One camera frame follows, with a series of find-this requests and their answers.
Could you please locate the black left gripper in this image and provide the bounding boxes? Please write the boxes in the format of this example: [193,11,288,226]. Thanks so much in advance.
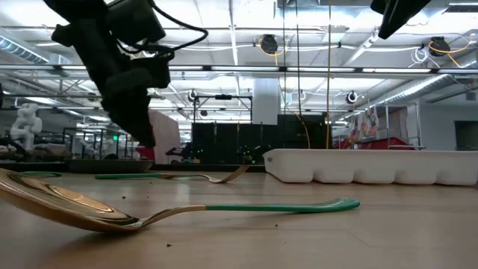
[52,20,173,149]

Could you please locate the gold fork green handle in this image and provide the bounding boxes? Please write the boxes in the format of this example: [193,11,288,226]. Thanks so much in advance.
[203,165,250,185]

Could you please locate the black robot green lights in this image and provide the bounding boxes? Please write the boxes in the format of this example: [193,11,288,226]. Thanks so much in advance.
[237,143,272,165]
[166,143,205,165]

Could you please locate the black cabinet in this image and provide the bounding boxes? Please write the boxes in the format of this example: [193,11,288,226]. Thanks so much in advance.
[276,114,333,150]

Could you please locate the white plastic cutlery tray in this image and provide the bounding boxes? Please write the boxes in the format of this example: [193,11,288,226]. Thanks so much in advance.
[263,148,478,187]

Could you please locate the black background rig frame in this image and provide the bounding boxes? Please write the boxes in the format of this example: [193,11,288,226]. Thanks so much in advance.
[193,94,254,124]

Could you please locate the yellow hanging cable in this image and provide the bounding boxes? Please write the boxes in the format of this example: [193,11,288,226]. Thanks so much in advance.
[325,3,333,150]

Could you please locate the dark wall monitor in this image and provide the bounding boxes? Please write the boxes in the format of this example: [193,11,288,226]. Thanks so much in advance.
[454,120,478,151]

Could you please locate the gold spoon green handle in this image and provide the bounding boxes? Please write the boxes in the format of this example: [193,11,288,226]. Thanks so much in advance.
[0,167,361,235]

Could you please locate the long ceiling light bar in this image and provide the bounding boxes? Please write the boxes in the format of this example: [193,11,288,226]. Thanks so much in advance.
[0,64,478,75]

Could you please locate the white robot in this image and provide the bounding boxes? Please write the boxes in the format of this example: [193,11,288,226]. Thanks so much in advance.
[9,102,44,150]

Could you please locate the printed hanging cloth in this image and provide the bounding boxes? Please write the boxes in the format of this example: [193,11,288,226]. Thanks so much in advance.
[349,106,380,140]

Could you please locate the white square pillar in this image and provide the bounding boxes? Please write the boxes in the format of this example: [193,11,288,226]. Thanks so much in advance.
[252,77,281,126]

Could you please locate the black partition panels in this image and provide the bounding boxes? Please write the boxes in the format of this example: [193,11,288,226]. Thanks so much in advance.
[191,122,279,165]

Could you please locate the black hanging cable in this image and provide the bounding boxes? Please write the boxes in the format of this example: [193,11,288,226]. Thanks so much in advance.
[282,0,287,113]
[296,0,301,117]

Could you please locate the chrome wire shelf rack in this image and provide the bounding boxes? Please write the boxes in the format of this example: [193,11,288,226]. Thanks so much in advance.
[384,101,426,151]

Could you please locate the white draped cloth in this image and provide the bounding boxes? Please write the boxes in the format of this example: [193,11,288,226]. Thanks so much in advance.
[151,110,182,165]

